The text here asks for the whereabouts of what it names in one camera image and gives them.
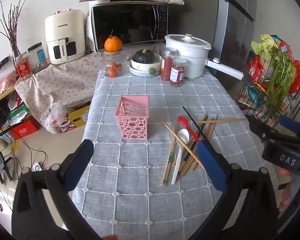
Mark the person's left hand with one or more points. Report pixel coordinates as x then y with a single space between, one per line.
110 238

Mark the white electric pot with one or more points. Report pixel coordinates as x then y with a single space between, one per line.
190 60

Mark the blue and red packet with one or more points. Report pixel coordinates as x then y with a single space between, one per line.
285 47

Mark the bare twig bunch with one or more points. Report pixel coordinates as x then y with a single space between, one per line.
15 42

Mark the white plastic spoon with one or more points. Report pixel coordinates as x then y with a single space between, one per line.
183 136

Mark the clear container with black lid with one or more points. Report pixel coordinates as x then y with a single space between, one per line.
41 56

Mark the red snack packet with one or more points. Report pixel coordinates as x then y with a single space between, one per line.
256 70

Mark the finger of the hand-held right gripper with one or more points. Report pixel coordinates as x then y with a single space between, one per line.
261 130
291 125

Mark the green tissue pack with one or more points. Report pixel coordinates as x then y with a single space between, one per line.
17 110

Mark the person's right hand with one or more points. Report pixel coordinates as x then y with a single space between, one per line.
286 197

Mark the small green round fruit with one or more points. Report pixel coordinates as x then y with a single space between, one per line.
152 71

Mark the small red tomato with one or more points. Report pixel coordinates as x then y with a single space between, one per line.
118 67
112 65
112 73

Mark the small white device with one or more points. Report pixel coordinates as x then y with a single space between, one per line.
36 167

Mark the small floral print cloth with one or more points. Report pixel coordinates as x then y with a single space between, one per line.
65 80

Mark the white pot lid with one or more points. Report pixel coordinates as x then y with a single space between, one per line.
187 41

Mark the pink plastic utensil basket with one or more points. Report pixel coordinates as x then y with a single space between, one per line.
133 130

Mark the dark green squash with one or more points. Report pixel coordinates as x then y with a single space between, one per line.
145 56

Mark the red plastic spoon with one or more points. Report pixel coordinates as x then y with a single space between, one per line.
183 120

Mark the glass jar with wooden lid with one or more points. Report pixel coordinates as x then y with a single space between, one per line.
115 58

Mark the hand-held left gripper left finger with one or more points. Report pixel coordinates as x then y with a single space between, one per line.
77 165

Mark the red label jar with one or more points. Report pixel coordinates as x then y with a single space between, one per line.
22 70

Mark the black microwave oven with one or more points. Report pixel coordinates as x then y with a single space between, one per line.
130 25

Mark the green leafy herbs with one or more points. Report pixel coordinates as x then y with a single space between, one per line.
281 80

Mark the green print bamboo chopstick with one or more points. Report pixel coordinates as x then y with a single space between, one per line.
165 172
170 158

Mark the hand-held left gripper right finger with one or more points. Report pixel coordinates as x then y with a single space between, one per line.
210 165

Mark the napa cabbage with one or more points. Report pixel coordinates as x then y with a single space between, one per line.
262 45

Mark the white flower print bowl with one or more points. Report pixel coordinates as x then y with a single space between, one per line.
142 66

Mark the grey checked tablecloth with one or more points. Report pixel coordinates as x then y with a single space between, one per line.
140 180

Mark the orange citrus fruit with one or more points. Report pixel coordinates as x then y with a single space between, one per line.
113 43

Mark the red plastic bag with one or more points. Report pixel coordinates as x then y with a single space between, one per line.
298 75

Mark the red cardboard box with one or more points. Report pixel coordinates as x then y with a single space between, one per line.
23 130

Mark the grey refrigerator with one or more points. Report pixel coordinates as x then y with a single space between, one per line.
235 42

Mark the cream air fryer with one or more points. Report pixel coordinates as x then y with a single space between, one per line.
65 27

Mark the clear plastic bag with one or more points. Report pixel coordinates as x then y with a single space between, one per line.
56 112

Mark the black clamp tool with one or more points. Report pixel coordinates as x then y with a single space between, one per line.
1 166

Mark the yellow cardboard box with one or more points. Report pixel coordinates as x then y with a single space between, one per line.
77 117

